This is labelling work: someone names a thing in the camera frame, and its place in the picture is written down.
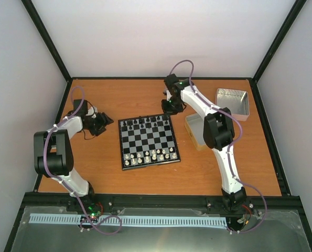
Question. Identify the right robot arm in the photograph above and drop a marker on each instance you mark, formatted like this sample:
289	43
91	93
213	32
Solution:
218	133

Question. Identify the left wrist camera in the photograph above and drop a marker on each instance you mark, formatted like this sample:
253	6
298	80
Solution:
92	112

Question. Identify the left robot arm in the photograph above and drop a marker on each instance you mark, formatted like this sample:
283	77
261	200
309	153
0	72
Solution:
53	157

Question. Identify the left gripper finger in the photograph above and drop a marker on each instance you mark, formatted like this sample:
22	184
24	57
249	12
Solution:
107	118
99	129

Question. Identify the black silver chess board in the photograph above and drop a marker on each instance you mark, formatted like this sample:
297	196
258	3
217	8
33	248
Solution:
139	142

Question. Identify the yellow metal tin box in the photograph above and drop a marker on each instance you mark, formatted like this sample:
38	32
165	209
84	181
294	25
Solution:
194	126

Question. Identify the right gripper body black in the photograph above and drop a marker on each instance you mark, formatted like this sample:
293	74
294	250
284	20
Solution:
173	107

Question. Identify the light blue cable duct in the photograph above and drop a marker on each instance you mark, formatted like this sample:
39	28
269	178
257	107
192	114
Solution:
130	221

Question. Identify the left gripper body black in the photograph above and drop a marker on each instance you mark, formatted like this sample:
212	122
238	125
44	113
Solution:
88	127

